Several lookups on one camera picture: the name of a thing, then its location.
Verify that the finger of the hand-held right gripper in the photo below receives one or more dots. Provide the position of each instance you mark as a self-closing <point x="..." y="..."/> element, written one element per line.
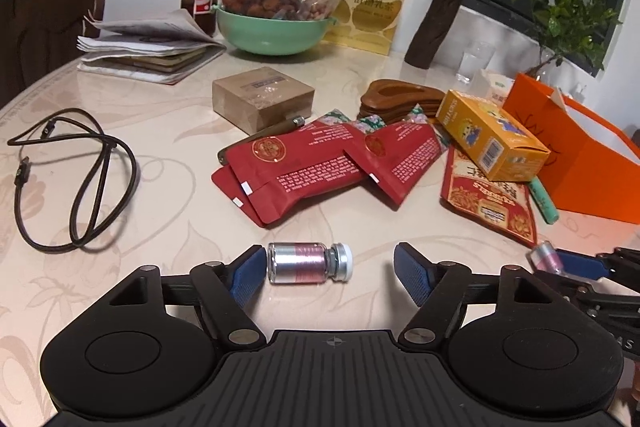
<point x="575" y="287"/>
<point x="580" y="266"/>

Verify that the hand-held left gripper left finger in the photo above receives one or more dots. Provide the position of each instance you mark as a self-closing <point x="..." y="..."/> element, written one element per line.
<point x="247" y="278"/>

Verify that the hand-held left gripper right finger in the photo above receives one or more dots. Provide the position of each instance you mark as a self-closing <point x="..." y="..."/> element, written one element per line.
<point x="412" y="278"/>

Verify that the pink silver glass vial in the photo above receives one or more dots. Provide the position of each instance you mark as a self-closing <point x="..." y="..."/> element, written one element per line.
<point x="544" y="257"/>
<point x="305" y="263"/>

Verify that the beige floral desktop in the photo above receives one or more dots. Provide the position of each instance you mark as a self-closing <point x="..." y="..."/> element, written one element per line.
<point x="170" y="217"/>

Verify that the teal tube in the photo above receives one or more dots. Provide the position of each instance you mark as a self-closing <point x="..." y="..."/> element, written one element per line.
<point x="545" y="202"/>

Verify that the orange paper bag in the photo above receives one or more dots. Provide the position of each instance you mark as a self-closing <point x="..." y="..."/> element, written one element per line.
<point x="585" y="167"/>

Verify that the red ornate snack packet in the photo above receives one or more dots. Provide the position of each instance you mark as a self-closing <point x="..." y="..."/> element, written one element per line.
<point x="487" y="202"/>

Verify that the red foil packet gold emblem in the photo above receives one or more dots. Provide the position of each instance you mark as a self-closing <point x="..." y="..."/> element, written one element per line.
<point x="300" y="162"/>
<point x="402" y="157"/>

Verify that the brown pen metal cap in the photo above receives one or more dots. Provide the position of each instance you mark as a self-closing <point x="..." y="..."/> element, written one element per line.
<point x="270" y="132"/>

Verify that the green floral sachet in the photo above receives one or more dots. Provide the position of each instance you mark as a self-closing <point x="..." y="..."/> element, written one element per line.
<point x="422" y="117"/>
<point x="371" y="124"/>

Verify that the yellow cartoon carton box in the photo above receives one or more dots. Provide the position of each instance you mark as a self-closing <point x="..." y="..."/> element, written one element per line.
<point x="487" y="132"/>

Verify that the brown cardboard box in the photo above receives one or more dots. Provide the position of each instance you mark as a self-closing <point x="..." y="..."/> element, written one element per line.
<point x="260" y="99"/>

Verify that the stack of wooden coasters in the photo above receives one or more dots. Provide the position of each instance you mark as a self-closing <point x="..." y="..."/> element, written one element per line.
<point x="400" y="99"/>

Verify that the pink floral sachet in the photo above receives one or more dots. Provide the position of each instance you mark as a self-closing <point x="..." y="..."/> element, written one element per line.
<point x="332" y="117"/>

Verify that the small white carton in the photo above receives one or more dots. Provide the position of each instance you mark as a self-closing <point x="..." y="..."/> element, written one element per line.
<point x="496" y="88"/>

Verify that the clear glass cup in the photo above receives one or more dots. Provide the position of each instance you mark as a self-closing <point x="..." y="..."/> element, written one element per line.
<point x="474" y="63"/>

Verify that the stack of notebooks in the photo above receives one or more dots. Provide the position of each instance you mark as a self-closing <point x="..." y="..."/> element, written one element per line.
<point x="160" y="64"/>

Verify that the green bowl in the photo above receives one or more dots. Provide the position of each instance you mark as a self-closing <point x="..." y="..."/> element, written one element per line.
<point x="272" y="36"/>

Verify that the brown wooden vase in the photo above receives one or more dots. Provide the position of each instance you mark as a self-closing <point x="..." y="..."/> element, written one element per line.
<point x="434" y="29"/>

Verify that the green potted plant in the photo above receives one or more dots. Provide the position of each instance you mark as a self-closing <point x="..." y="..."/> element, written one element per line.
<point x="567" y="7"/>

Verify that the folded paper booklet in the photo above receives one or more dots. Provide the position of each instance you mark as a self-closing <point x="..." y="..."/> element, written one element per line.
<point x="150" y="29"/>

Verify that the dark wooden chair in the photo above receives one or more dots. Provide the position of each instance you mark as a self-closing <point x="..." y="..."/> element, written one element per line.
<point x="65" y="22"/>

